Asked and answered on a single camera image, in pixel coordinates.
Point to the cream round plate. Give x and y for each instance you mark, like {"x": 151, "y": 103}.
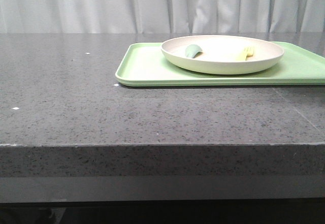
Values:
{"x": 219, "y": 54}

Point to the sage green plastic spoon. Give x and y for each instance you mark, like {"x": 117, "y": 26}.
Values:
{"x": 192, "y": 50}

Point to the grey pleated curtain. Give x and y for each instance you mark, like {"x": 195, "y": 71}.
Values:
{"x": 161, "y": 16}

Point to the light green serving tray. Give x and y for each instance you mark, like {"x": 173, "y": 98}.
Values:
{"x": 145, "y": 66}

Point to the yellow plastic fork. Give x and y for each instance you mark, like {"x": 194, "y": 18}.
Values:
{"x": 245, "y": 53}

